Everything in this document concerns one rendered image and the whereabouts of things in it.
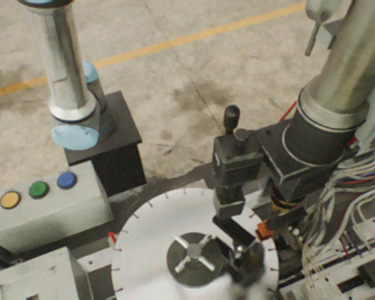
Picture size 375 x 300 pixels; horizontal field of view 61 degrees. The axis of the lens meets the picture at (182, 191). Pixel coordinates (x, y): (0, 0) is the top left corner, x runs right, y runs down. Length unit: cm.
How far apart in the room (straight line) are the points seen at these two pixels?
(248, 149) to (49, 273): 52
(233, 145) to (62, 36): 44
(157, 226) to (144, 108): 160
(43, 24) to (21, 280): 51
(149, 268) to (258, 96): 180
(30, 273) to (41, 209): 15
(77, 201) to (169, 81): 168
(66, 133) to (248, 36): 211
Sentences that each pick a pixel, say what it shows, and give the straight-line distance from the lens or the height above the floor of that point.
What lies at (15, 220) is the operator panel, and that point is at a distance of 85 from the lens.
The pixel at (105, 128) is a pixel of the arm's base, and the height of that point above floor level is 79.
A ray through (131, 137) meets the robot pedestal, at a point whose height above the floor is 75.
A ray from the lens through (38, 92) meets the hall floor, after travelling 254.
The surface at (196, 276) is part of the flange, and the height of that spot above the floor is 96.
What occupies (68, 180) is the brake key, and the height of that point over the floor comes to 91.
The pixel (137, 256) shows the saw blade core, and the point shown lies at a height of 95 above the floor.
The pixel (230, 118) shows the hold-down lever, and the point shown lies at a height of 127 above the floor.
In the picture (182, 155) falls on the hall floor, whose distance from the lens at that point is 194.
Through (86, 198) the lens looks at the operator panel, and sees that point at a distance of 81.
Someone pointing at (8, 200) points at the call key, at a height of 90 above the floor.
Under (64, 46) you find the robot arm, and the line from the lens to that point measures 74.
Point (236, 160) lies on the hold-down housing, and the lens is 40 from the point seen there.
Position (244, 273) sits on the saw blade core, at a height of 95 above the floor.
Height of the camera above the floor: 157
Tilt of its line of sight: 60 degrees down
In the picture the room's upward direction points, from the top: 4 degrees counter-clockwise
